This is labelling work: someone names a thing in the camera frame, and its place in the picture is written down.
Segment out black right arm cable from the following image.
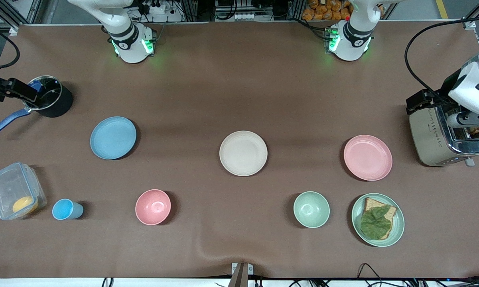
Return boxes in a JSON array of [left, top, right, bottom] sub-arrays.
[[0, 23, 21, 70]]

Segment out beige chrome toaster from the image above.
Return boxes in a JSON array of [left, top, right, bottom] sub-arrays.
[[408, 92, 479, 167]]

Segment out glass lid blue knob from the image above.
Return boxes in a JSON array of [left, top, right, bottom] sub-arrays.
[[23, 76, 63, 111]]

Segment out green lettuce leaf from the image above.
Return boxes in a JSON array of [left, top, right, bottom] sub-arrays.
[[361, 205, 392, 241]]

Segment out blue plate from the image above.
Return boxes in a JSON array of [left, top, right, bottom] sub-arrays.
[[90, 116, 137, 160]]

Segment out clear plastic food container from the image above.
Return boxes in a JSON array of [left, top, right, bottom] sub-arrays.
[[0, 162, 47, 221]]

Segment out blue cup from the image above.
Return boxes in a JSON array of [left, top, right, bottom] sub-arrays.
[[52, 199, 85, 221]]

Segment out green plate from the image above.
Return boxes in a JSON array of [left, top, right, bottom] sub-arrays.
[[351, 193, 405, 248]]

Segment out black saucepan blue handle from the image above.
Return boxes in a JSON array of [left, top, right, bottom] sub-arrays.
[[0, 75, 74, 137]]

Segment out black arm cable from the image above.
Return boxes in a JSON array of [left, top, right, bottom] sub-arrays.
[[404, 17, 479, 105], [0, 23, 21, 70]]

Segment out pink plate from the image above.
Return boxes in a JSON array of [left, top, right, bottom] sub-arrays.
[[343, 135, 393, 181]]

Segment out black looped floor cable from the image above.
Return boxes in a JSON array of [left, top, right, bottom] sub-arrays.
[[357, 263, 384, 287]]

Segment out orange round food piece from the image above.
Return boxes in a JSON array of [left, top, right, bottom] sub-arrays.
[[12, 196, 39, 216]]

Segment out orange snack bags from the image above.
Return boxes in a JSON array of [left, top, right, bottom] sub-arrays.
[[302, 0, 352, 21]]

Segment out green bowl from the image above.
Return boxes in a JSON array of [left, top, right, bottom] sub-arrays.
[[293, 191, 331, 229]]

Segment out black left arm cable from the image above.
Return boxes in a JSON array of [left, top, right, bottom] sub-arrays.
[[404, 17, 479, 105]]

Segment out bread slice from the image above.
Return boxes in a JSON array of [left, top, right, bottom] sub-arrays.
[[362, 197, 397, 240]]

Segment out beige plate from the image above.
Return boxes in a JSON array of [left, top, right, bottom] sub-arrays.
[[219, 130, 268, 177]]

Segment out pink bowl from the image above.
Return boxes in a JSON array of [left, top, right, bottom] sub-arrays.
[[135, 189, 172, 226]]

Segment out white power strip black plugs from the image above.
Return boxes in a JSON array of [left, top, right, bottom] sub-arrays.
[[138, 0, 167, 15]]

